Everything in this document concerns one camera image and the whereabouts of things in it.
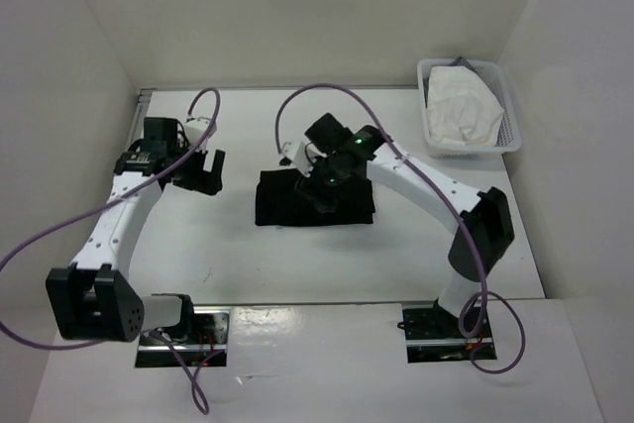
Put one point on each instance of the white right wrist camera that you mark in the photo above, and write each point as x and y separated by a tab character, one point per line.
298	155

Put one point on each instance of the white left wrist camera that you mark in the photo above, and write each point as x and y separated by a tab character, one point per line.
198	131

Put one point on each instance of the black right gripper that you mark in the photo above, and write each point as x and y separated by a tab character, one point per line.
311	188

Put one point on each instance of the dark grey garment in basket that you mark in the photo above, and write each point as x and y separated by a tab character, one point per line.
461	61

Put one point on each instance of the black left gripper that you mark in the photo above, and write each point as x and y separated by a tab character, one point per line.
204	181

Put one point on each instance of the black skirt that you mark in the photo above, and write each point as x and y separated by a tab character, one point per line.
279	204

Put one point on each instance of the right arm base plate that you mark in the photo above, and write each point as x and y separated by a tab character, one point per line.
433	336

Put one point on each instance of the white skirt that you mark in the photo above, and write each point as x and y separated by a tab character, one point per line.
461	109

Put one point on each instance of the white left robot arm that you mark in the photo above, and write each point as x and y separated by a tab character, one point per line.
92	298

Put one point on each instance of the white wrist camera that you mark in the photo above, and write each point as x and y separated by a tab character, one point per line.
298	155
198	131

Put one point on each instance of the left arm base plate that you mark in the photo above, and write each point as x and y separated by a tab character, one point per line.
203	341

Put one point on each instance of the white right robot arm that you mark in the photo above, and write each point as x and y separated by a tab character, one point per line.
479	220

